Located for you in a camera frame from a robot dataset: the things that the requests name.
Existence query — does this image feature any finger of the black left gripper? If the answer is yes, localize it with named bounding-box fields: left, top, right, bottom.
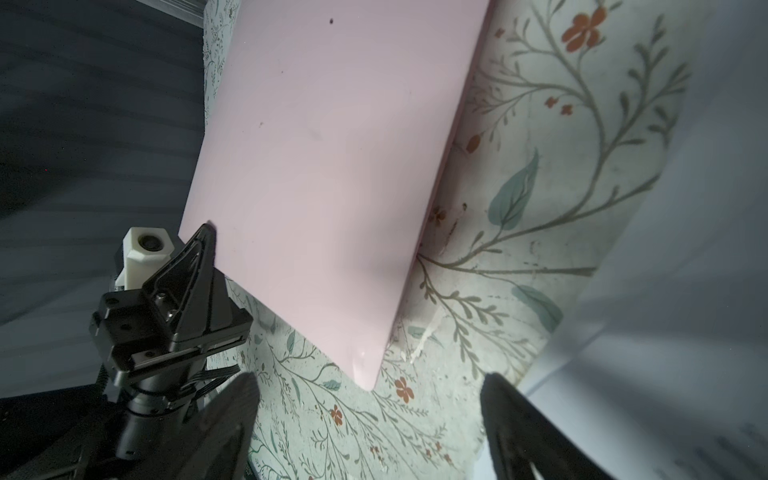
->
left=143, top=223, right=216, bottom=348

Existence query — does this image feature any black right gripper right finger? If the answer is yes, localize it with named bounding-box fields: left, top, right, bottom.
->
left=480, top=373, right=610, bottom=480

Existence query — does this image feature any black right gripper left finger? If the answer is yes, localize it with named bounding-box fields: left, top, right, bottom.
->
left=128, top=373, right=260, bottom=480

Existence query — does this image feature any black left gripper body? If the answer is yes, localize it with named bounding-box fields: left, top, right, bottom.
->
left=89, top=289, right=253, bottom=461

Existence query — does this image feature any printed white paper sheet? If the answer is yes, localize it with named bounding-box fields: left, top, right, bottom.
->
left=520, top=1, right=767, bottom=479

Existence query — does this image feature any pink file folder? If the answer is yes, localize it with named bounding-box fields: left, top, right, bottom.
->
left=179, top=1, right=492, bottom=391

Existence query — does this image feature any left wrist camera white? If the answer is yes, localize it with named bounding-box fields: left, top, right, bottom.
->
left=113, top=227, right=175, bottom=291

